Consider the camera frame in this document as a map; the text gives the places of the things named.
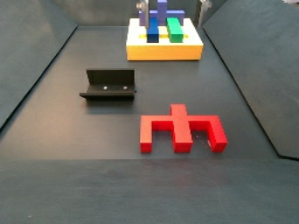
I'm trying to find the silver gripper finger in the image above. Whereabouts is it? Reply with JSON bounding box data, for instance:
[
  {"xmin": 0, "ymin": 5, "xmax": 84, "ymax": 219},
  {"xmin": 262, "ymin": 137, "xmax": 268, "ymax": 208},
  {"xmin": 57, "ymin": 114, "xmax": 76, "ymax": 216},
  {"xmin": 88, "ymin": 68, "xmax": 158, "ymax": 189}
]
[
  {"xmin": 197, "ymin": 0, "xmax": 212, "ymax": 26},
  {"xmin": 136, "ymin": 0, "xmax": 149, "ymax": 28}
]

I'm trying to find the red E-shaped block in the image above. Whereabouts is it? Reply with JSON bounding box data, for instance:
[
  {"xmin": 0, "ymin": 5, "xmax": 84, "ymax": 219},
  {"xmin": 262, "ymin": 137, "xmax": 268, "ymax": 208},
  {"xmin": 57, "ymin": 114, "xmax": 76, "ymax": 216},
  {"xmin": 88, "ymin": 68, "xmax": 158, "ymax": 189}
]
[{"xmin": 140, "ymin": 104, "xmax": 228, "ymax": 153}]

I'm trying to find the yellow wooden board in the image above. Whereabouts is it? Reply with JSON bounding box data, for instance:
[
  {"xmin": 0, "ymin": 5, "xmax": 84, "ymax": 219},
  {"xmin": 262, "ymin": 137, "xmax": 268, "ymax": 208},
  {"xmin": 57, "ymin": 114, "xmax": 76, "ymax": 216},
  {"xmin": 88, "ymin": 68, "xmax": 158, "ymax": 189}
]
[{"xmin": 125, "ymin": 18, "xmax": 202, "ymax": 61}]

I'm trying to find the purple cross-shaped block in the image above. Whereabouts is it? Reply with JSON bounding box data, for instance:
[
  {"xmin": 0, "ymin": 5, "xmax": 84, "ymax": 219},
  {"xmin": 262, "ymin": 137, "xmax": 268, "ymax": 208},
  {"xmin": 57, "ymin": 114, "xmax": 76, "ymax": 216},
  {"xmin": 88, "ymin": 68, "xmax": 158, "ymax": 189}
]
[{"xmin": 149, "ymin": 0, "xmax": 184, "ymax": 26}]

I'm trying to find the dark blue block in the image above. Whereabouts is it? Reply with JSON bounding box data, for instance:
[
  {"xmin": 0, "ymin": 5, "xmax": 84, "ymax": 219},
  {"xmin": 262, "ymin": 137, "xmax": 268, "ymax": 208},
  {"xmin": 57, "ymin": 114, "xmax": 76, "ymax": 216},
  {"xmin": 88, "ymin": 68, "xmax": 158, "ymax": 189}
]
[{"xmin": 146, "ymin": 17, "xmax": 158, "ymax": 43}]

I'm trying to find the green block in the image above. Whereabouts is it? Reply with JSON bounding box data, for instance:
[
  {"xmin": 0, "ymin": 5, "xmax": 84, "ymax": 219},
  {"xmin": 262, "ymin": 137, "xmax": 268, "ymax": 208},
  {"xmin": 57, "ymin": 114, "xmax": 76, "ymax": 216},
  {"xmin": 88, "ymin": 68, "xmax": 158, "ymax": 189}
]
[{"xmin": 165, "ymin": 17, "xmax": 182, "ymax": 43}]

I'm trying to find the black angle bracket stand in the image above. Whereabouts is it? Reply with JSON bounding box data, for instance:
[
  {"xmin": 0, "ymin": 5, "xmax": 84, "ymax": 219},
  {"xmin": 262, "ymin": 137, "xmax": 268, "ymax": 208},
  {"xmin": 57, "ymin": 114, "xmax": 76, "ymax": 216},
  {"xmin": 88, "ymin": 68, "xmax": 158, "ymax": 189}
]
[{"xmin": 78, "ymin": 68, "xmax": 136, "ymax": 101}]

